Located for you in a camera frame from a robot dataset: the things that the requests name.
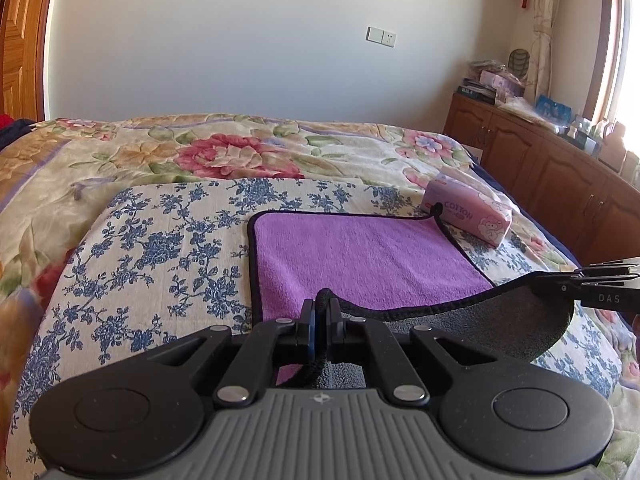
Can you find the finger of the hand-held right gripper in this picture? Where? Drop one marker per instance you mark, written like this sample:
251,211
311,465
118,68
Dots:
555,286

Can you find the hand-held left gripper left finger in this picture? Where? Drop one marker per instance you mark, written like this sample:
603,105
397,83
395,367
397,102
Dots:
310,331

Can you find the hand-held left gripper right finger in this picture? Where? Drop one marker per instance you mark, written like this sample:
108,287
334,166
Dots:
325,331

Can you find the purple towel with black edge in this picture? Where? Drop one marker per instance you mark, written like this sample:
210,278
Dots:
370,260

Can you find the pink tissue pack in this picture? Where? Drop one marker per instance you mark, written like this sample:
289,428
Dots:
467,210

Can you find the wooden cabinet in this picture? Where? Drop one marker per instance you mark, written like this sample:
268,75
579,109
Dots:
540,165

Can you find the blue floral white cloth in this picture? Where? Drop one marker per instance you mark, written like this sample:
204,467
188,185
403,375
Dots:
150,260

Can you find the blue packet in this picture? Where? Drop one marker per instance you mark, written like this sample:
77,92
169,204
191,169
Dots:
552,107

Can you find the clear plastic bag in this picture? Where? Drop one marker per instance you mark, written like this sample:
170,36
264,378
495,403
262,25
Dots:
517,107

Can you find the floral bed blanket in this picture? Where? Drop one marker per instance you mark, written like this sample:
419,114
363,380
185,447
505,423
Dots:
210,152

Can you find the stack of dark books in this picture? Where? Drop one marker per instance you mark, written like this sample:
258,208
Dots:
475,91

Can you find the pink box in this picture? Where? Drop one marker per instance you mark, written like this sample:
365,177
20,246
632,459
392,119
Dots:
500,82

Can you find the green hand fan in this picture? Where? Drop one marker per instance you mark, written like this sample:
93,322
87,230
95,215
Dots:
519,62

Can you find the window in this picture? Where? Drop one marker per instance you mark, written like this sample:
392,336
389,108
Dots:
620,50

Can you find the beige patterned curtain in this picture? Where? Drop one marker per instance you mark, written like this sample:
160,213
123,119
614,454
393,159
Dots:
542,25

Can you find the dark and red clothing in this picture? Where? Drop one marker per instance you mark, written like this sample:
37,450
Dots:
12,130

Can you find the wooden door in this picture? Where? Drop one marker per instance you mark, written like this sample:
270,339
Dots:
22,35

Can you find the white wall switch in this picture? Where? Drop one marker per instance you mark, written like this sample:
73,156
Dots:
381,35

